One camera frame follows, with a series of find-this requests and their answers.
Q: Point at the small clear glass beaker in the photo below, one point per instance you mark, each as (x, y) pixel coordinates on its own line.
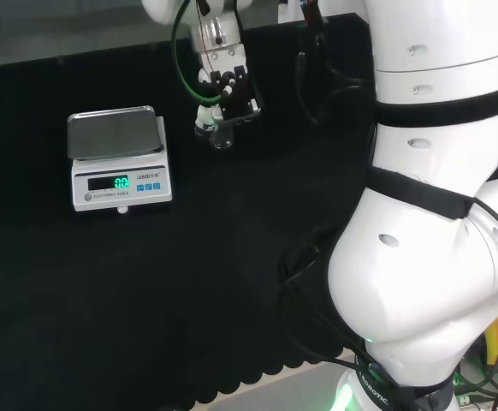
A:
(223, 138)

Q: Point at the black bench cloth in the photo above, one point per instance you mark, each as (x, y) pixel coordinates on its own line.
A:
(167, 278)

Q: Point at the white electronic balance steel pan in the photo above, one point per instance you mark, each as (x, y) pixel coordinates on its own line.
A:
(120, 171)

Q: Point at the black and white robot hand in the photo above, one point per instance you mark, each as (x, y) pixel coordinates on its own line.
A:
(236, 92)

